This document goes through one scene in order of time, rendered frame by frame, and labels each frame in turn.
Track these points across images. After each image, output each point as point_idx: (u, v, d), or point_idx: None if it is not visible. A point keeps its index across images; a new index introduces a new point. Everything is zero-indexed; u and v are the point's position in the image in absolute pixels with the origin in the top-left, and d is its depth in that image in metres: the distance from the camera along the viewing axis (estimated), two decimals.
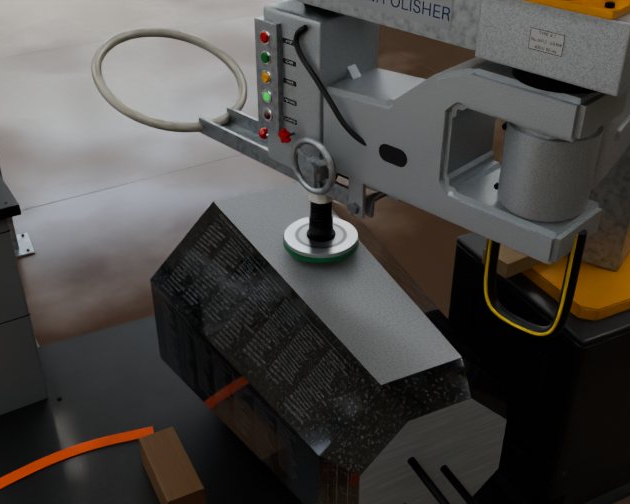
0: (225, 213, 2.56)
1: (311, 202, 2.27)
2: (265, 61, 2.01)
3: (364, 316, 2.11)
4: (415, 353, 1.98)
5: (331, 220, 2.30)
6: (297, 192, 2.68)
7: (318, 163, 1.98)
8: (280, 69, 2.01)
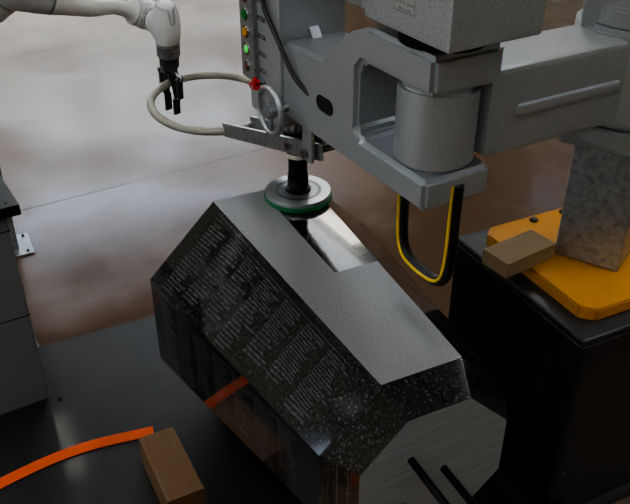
0: (225, 213, 2.56)
1: (288, 158, 2.57)
2: (243, 17, 2.32)
3: (364, 316, 2.11)
4: (415, 353, 1.98)
5: (305, 177, 2.59)
6: None
7: (272, 108, 2.27)
8: (255, 25, 2.31)
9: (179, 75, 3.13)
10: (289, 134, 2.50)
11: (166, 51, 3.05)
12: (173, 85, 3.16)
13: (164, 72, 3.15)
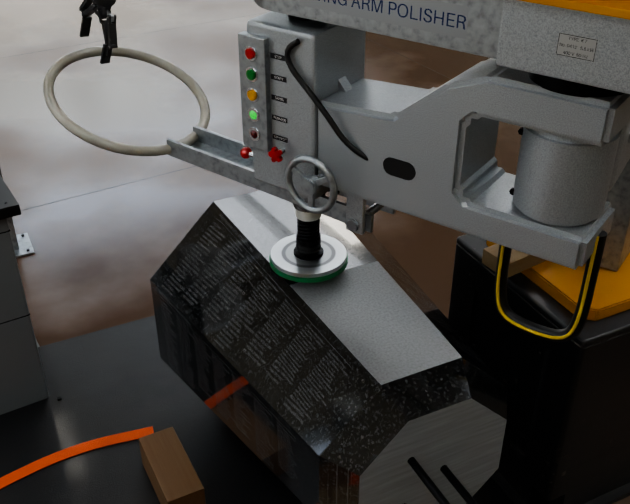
0: (225, 213, 2.56)
1: (299, 221, 2.19)
2: (251, 78, 1.91)
3: (364, 316, 2.11)
4: (415, 353, 1.98)
5: (319, 237, 2.22)
6: None
7: (317, 181, 1.90)
8: (268, 86, 1.92)
9: (111, 13, 2.38)
10: None
11: None
12: (104, 25, 2.40)
13: (93, 5, 2.40)
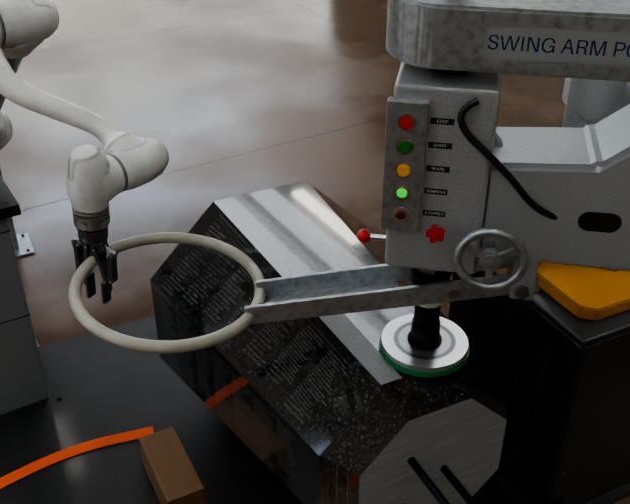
0: (225, 213, 2.56)
1: (422, 309, 1.90)
2: (407, 151, 1.58)
3: (364, 316, 2.11)
4: None
5: (439, 320, 1.96)
6: (297, 192, 2.68)
7: (503, 254, 1.63)
8: (425, 157, 1.60)
9: (111, 249, 2.08)
10: (437, 278, 1.84)
11: (92, 219, 2.01)
12: (102, 264, 2.11)
13: (85, 247, 2.09)
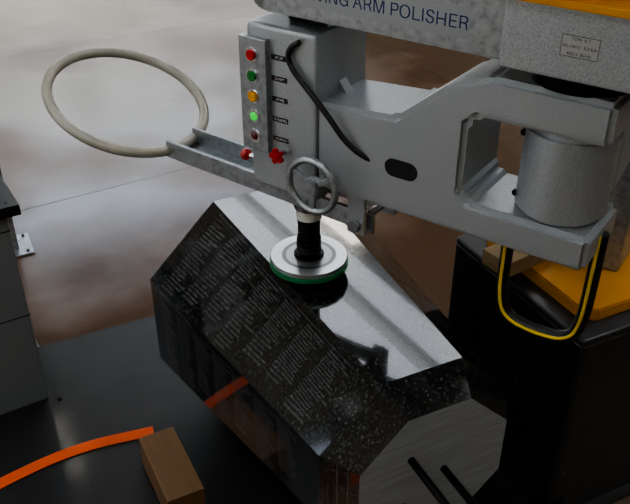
0: (225, 213, 2.56)
1: (299, 222, 2.18)
2: (252, 79, 1.90)
3: (364, 316, 2.11)
4: (415, 353, 1.98)
5: (320, 238, 2.22)
6: None
7: (319, 182, 1.89)
8: (269, 87, 1.91)
9: None
10: None
11: None
12: None
13: None
